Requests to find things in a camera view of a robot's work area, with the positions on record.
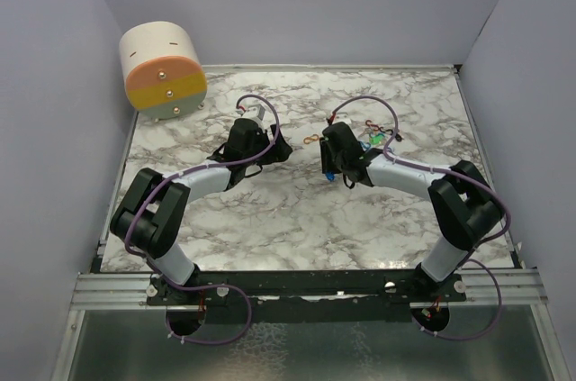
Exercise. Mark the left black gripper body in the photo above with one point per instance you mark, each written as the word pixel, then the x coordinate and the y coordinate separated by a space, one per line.
pixel 274 154

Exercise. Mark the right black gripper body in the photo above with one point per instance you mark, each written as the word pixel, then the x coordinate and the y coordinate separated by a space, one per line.
pixel 330 163

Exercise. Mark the blue solid key tag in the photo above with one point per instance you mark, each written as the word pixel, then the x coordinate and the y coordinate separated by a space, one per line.
pixel 330 176

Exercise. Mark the orange S carabiner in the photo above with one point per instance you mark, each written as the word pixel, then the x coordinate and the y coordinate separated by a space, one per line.
pixel 310 139

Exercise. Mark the green framed key tag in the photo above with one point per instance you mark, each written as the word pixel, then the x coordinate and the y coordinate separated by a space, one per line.
pixel 376 139

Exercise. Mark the red S carabiner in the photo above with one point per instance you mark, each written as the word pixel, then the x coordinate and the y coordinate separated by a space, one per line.
pixel 373 126

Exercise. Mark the black S carabiner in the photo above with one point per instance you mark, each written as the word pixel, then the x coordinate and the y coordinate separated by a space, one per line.
pixel 387 131

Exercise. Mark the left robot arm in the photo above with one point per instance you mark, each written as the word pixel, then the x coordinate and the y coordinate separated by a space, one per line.
pixel 149 216

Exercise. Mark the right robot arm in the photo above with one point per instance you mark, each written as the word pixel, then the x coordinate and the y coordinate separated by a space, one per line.
pixel 465 207

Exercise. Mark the pastel three-drawer cylinder box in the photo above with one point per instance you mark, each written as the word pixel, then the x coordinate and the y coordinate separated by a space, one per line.
pixel 163 77

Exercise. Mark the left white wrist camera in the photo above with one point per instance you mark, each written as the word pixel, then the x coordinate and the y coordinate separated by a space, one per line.
pixel 255 113

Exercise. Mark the black mounting rail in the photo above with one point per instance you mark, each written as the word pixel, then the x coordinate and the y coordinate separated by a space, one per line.
pixel 306 296

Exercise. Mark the aluminium extrusion frame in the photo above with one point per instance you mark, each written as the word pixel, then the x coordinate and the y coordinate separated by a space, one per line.
pixel 110 292

